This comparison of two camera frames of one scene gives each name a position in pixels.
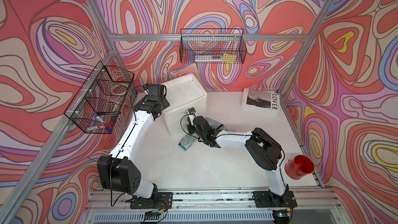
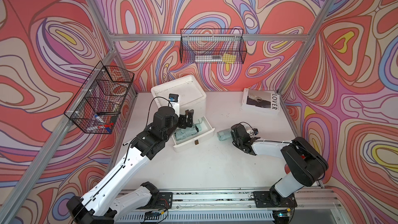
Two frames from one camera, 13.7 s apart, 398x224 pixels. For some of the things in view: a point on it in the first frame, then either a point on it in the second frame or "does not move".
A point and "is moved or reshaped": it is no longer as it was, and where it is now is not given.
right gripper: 188,127 -> 232,137
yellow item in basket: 229,58 does not move
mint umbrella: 187,141 -> 182,133
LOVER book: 265,100 does not move
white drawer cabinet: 183,93 does not move
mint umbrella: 216,125 is moved or reshaped
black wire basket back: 212,46 does not move
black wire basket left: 98,105 does not move
